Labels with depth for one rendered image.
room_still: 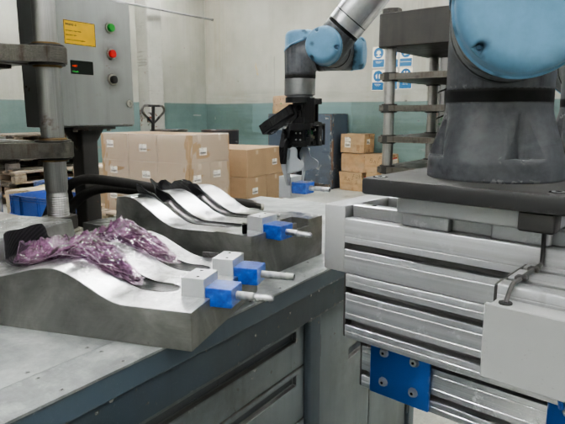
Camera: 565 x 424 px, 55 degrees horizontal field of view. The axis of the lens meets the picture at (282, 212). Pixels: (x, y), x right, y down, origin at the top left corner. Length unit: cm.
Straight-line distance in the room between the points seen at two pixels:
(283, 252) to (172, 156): 402
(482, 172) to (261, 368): 64
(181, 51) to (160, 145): 502
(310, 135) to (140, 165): 418
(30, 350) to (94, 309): 9
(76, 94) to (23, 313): 102
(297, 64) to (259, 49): 825
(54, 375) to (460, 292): 49
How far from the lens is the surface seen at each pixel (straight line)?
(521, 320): 50
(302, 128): 128
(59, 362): 77
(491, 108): 62
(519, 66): 49
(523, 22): 48
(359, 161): 793
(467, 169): 61
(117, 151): 562
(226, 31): 1009
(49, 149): 157
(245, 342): 100
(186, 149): 495
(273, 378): 114
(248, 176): 573
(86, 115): 180
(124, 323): 78
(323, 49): 113
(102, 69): 185
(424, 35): 509
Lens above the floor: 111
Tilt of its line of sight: 10 degrees down
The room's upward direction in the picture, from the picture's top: straight up
